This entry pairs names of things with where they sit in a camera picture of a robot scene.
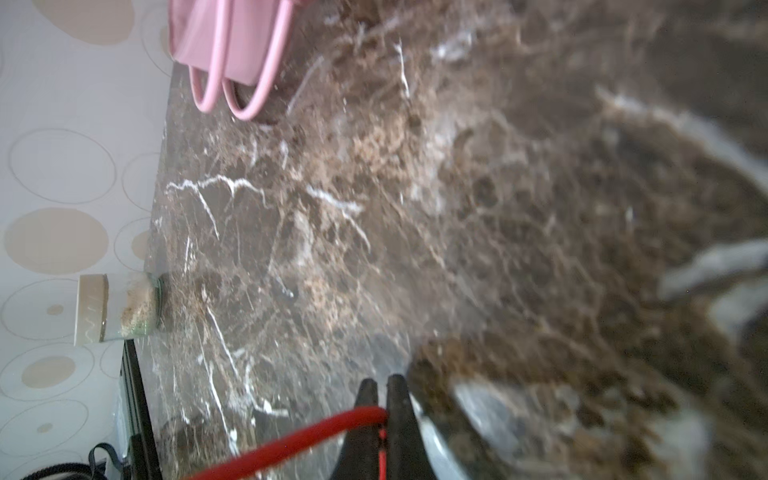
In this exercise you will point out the pink headset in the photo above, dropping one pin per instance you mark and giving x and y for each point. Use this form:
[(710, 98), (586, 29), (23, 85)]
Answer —
[(232, 48)]

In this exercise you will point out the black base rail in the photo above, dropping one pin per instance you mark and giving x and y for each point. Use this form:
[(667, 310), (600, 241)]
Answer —
[(141, 458)]

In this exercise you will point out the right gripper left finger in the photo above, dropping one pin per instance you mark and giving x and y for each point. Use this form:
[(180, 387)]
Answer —
[(359, 457)]

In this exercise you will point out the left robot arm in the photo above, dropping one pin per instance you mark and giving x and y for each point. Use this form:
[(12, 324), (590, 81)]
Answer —
[(114, 468)]

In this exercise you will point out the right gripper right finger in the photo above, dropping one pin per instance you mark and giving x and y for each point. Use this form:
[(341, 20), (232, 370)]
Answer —
[(406, 456)]

